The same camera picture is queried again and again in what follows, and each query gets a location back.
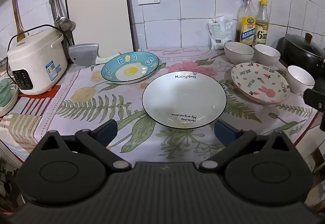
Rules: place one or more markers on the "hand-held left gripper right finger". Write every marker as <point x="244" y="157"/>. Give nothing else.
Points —
<point x="224" y="131"/>

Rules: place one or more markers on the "steel cleaver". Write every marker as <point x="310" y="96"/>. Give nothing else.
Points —
<point x="83" y="55"/>

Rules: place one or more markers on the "metal ladle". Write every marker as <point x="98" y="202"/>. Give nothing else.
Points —
<point x="64" y="23"/>

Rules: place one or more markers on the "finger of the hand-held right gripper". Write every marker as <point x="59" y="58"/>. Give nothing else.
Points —
<point x="314" y="101"/>

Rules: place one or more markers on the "white salt bag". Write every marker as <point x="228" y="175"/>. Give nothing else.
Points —
<point x="219" y="33"/>

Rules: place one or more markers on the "black pot with lid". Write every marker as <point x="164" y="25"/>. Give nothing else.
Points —
<point x="299" y="48"/>

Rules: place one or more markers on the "yellow label cooking wine bottle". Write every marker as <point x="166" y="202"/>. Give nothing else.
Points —
<point x="246" y="31"/>

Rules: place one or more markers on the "white rice cooker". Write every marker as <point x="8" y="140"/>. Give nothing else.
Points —
<point x="35" y="59"/>

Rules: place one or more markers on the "white bowl with dark rim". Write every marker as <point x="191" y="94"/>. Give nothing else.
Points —
<point x="238" y="52"/>
<point x="301" y="79"/>
<point x="268" y="55"/>

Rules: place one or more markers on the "white plate with black lettering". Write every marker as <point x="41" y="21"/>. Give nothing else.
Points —
<point x="182" y="99"/>

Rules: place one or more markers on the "striped cloth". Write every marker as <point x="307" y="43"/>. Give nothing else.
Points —
<point x="20" y="125"/>

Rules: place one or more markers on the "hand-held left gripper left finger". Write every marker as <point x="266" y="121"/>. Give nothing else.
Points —
<point x="109" y="130"/>

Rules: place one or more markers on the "clear vinegar bottle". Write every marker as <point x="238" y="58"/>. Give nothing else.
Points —
<point x="261" y="31"/>

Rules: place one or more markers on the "pink rabbit print plate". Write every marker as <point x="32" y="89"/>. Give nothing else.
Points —
<point x="259" y="81"/>

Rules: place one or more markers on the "cream cutting board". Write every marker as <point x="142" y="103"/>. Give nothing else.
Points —
<point x="99" y="15"/>

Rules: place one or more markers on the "floral tablecloth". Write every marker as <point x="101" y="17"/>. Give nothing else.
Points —
<point x="88" y="92"/>

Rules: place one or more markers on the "wooden spatula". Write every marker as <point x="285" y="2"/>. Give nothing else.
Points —
<point x="17" y="18"/>

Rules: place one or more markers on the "blue fried egg plate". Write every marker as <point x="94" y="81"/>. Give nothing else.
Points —
<point x="129" y="70"/>

